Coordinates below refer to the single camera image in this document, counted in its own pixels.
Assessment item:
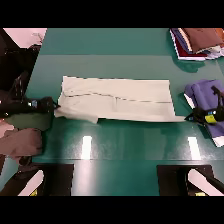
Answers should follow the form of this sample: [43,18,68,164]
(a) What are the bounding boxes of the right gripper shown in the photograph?
[192,107,218,126]

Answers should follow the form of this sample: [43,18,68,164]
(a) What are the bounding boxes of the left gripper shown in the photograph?
[31,96,57,114]

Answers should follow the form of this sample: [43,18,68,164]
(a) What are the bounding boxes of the white shirt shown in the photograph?
[54,75,186,125]

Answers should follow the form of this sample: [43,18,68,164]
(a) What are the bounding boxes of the purple garment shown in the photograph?
[183,78,224,148]

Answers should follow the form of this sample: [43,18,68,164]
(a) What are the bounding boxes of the dark green garment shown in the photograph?
[4,111,55,132]

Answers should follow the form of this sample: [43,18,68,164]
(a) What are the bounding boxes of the mauve brown garment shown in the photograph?
[0,120,44,159]

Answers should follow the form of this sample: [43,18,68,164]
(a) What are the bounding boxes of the black garment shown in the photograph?
[0,29,42,101]

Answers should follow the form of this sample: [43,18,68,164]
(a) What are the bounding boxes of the pale blue garment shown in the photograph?
[203,44,224,61]

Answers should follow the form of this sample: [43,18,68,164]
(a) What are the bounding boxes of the dark red garment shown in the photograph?
[170,29,207,62]

